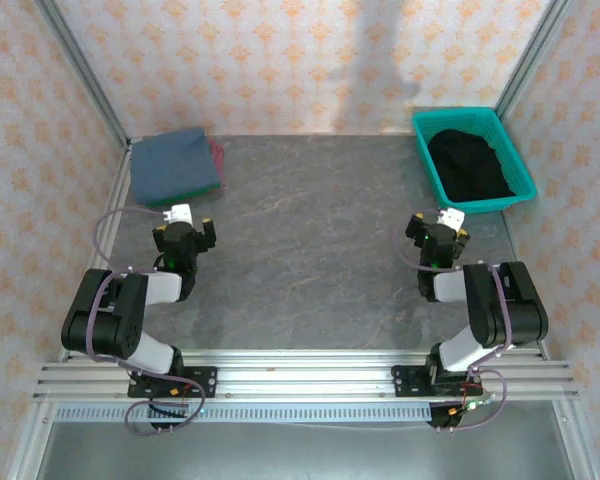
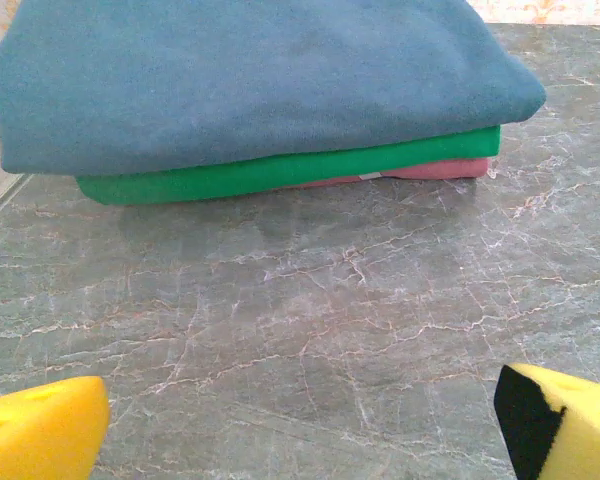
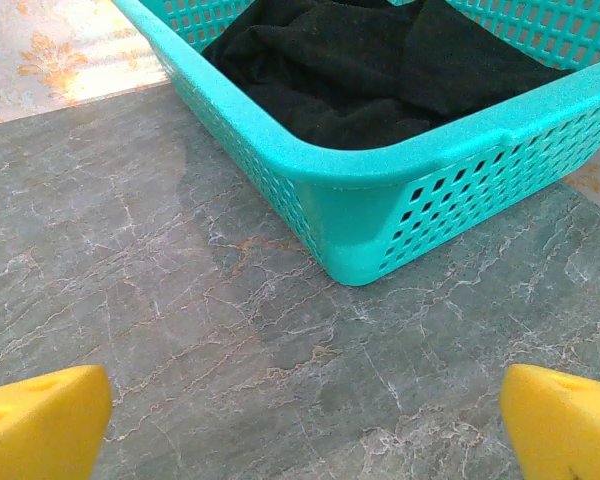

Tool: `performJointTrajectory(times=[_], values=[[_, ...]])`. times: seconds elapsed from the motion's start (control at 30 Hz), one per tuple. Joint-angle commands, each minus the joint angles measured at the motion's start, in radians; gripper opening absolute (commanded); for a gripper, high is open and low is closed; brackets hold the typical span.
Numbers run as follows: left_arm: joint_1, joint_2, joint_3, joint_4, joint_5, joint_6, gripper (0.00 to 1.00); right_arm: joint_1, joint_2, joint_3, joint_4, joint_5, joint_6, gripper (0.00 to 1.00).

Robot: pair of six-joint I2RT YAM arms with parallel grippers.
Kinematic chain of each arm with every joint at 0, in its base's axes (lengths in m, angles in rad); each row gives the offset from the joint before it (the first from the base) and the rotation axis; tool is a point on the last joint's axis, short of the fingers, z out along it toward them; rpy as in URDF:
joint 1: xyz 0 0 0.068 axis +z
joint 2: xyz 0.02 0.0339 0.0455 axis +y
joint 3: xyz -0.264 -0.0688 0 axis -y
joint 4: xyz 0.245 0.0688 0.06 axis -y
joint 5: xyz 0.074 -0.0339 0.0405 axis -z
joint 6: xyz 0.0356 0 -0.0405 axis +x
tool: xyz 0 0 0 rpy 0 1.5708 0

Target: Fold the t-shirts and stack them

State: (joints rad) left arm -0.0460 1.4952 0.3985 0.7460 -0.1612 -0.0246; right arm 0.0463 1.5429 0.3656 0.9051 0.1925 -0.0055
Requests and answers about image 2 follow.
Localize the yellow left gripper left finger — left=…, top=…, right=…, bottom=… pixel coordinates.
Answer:
left=0, top=375, right=112, bottom=480

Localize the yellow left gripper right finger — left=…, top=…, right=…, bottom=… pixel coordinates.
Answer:
left=493, top=363, right=600, bottom=480

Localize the pink folded t-shirt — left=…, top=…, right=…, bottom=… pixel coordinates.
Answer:
left=284, top=157, right=489, bottom=190

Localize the green folded t-shirt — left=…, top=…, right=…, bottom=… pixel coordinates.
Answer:
left=74, top=124, right=502, bottom=207

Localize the blue folded t-shirt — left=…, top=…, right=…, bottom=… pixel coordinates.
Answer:
left=0, top=0, right=548, bottom=177

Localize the aluminium table side rail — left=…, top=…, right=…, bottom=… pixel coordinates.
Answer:
left=0, top=172, right=34, bottom=232

